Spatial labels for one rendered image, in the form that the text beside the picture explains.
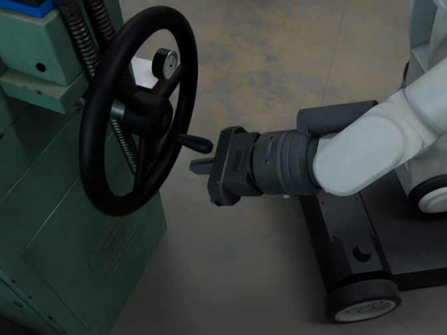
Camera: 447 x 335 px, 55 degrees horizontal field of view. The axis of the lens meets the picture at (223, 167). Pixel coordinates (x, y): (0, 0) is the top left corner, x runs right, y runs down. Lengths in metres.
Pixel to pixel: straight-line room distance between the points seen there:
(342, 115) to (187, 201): 1.01
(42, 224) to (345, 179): 0.52
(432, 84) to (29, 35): 0.44
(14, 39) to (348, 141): 0.40
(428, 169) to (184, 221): 0.75
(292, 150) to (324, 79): 1.39
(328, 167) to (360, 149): 0.04
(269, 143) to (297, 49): 1.50
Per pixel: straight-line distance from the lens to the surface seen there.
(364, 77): 1.97
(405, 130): 0.48
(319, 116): 0.54
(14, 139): 0.68
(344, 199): 1.29
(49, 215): 0.81
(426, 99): 0.49
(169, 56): 0.90
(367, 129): 0.48
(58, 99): 0.57
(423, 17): 0.93
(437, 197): 1.23
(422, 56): 0.95
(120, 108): 0.60
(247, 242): 1.39
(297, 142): 0.54
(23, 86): 0.60
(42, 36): 0.54
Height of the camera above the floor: 1.24
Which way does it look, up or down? 53 degrees down
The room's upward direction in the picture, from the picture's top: straight up
